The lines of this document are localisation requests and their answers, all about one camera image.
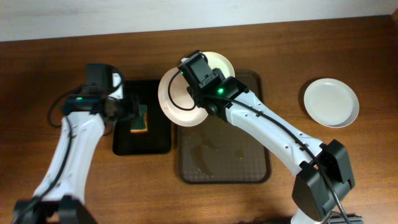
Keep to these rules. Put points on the small black tray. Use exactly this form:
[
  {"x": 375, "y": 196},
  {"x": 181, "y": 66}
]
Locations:
[{"x": 157, "y": 139}]

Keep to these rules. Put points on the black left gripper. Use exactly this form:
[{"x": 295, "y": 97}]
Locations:
[{"x": 134, "y": 109}]

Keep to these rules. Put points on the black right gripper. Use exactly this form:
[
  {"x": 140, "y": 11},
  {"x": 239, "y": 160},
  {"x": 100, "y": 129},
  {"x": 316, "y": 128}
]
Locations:
[{"x": 193, "y": 91}]

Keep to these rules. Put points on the white plate with red stain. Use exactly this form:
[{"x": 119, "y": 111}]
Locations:
[{"x": 181, "y": 97}]

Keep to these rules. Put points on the brown checkered serving tray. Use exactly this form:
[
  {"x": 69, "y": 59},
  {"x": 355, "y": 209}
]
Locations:
[{"x": 216, "y": 152}]

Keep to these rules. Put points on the green and yellow sponge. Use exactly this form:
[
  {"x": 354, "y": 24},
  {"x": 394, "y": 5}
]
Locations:
[{"x": 139, "y": 123}]

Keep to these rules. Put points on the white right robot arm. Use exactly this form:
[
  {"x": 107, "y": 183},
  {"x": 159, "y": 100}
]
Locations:
[{"x": 323, "y": 172}]

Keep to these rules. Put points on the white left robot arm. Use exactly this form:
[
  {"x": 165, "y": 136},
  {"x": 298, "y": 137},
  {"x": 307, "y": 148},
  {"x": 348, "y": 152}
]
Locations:
[{"x": 62, "y": 191}]

